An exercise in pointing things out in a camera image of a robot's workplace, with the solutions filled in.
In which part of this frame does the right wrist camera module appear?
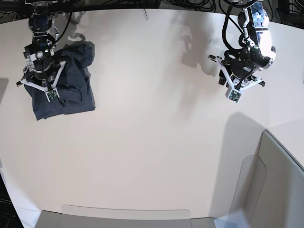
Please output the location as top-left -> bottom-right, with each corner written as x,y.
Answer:
45,88 -> 60,103

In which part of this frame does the grey partition panel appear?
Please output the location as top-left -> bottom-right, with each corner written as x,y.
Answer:
35,211 -> 218,228
229,130 -> 304,228

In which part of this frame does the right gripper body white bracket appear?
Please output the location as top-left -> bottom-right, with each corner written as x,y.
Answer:
16,61 -> 66,103

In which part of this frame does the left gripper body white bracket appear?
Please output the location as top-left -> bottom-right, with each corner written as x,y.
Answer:
208,55 -> 265,103

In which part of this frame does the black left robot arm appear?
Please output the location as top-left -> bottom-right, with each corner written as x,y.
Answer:
208,0 -> 276,103

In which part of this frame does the clear acrylic right panel bracket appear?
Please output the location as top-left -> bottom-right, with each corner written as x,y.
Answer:
229,155 -> 266,218

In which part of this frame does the grey right side partition panel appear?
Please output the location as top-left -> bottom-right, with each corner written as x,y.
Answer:
229,130 -> 304,228

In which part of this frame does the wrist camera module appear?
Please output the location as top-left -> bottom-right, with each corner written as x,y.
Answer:
225,87 -> 243,103
45,88 -> 60,103

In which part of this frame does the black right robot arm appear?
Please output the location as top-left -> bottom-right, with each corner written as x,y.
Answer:
16,0 -> 68,102

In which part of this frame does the dark blue t-shirt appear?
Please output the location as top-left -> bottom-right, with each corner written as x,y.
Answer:
24,41 -> 95,120

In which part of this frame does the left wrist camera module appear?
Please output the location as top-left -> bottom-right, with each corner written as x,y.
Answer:
225,87 -> 243,103

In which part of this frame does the grey front partition panel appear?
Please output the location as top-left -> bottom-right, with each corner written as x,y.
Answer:
35,211 -> 218,228

